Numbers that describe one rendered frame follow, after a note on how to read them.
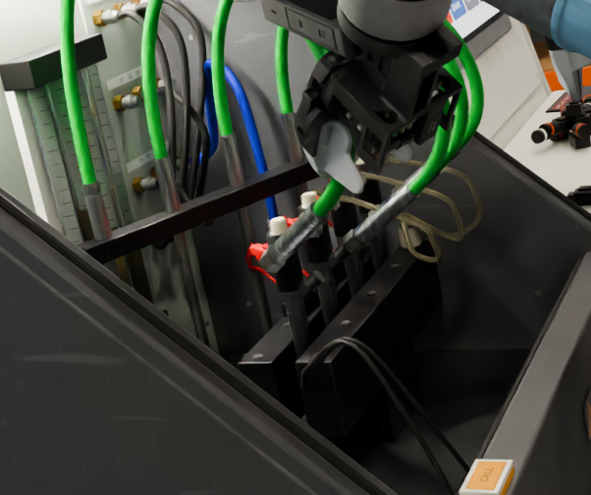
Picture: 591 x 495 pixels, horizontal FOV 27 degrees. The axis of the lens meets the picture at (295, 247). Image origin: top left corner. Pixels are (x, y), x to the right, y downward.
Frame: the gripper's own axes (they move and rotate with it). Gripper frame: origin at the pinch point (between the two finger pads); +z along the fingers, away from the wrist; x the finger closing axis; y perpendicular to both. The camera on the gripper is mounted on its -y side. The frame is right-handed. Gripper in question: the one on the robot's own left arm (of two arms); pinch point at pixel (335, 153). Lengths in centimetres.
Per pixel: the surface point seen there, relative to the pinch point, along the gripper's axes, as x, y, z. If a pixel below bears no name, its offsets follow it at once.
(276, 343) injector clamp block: -3.7, 0.7, 29.3
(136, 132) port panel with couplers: 5, -35, 41
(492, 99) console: 58, -22, 61
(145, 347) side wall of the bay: -23.1, 6.2, -3.3
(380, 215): 10.4, -1.4, 21.3
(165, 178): -1.4, -21.0, 28.3
